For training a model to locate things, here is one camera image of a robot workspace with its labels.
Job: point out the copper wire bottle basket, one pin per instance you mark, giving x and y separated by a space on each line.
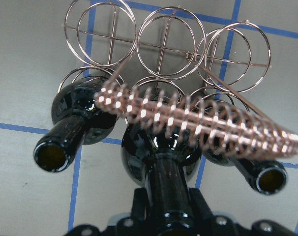
170 76

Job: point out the dark wine bottle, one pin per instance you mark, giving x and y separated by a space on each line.
266 177
77 121
162 165

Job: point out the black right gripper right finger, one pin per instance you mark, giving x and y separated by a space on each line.
199 206

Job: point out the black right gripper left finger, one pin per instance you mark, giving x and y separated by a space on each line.
140 206

